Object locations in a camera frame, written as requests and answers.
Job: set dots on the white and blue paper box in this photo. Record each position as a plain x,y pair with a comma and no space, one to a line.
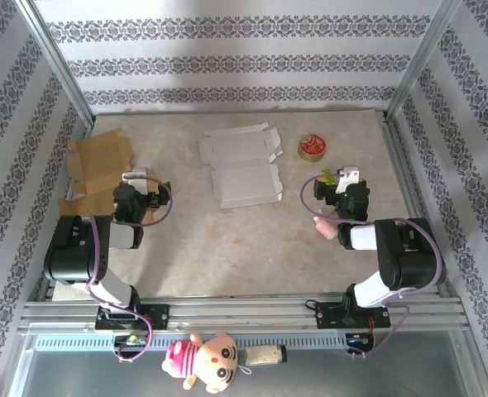
244,182

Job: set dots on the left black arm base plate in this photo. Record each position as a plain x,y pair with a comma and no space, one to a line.
157,316

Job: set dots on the green toy brick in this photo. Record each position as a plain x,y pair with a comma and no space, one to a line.
328,180

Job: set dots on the aluminium side rail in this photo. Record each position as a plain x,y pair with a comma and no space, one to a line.
45,294
400,157

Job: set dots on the grey metal shelf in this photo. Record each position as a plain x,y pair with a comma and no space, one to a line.
351,380

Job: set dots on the aluminium front mounting rail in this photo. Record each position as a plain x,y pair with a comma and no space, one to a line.
244,314

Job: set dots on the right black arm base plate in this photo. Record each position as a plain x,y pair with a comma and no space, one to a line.
326,316

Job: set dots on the small circuit board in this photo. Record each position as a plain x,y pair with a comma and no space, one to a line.
357,340
131,340

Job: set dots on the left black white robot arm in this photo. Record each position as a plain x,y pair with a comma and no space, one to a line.
70,256

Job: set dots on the small pink plush toy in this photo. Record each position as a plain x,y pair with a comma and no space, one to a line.
324,227

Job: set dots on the round red gold tin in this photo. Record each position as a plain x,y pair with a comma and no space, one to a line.
312,146

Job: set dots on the brown cardboard box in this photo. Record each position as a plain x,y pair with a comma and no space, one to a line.
99,161

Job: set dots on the small beige cylinder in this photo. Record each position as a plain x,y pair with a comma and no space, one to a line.
262,355

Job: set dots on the plush doll with pink stripes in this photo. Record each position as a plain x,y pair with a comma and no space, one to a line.
211,360

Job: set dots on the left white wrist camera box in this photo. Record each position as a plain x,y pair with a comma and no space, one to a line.
138,182

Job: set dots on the aluminium frame post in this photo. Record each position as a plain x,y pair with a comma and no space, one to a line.
57,62
418,62

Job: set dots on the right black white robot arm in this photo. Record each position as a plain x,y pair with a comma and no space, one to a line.
409,256

